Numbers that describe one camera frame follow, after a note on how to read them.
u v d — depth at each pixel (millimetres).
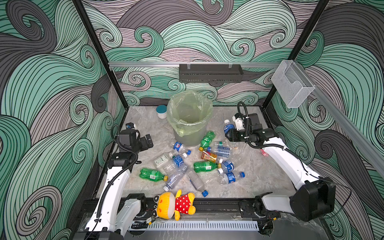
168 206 682
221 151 895
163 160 850
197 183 807
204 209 745
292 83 789
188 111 978
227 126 806
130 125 664
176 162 836
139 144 673
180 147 922
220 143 946
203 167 876
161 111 1041
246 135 600
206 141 947
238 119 732
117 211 438
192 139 946
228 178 789
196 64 923
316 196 388
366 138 543
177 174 829
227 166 822
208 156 868
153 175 793
